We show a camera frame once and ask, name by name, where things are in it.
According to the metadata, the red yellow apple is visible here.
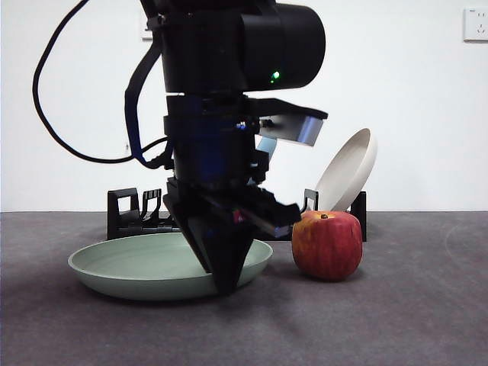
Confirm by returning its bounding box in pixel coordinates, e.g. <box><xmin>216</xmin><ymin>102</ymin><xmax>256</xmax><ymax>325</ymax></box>
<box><xmin>291</xmin><ymin>210</ymin><xmax>363</xmax><ymax>283</ymax></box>

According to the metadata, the green plate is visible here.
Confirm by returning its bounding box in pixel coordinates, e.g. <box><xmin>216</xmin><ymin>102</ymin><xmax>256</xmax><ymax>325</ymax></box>
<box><xmin>67</xmin><ymin>232</ymin><xmax>275</xmax><ymax>302</ymax></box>

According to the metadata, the blue plate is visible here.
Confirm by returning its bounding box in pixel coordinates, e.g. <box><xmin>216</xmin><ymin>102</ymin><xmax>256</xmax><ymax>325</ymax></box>
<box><xmin>255</xmin><ymin>136</ymin><xmax>279</xmax><ymax>156</ymax></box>

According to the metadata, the black plate rack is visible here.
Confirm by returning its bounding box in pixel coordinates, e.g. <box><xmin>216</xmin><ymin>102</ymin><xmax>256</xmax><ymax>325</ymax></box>
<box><xmin>107</xmin><ymin>188</ymin><xmax>368</xmax><ymax>243</ymax></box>

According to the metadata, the beige plate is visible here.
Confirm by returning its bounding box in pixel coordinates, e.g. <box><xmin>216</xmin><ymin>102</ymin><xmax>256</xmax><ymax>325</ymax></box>
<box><xmin>314</xmin><ymin>127</ymin><xmax>379</xmax><ymax>213</ymax></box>

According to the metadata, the pale grey camera box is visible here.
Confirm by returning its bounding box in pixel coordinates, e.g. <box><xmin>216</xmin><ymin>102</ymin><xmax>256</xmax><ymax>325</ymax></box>
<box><xmin>251</xmin><ymin>97</ymin><xmax>329</xmax><ymax>148</ymax></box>

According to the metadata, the black braided cable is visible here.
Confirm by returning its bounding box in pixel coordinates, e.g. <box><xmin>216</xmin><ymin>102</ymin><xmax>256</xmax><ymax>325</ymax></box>
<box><xmin>124</xmin><ymin>14</ymin><xmax>172</xmax><ymax>171</ymax></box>

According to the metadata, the black smooth cable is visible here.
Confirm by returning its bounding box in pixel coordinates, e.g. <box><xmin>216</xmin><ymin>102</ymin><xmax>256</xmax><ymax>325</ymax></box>
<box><xmin>32</xmin><ymin>0</ymin><xmax>169</xmax><ymax>165</ymax></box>

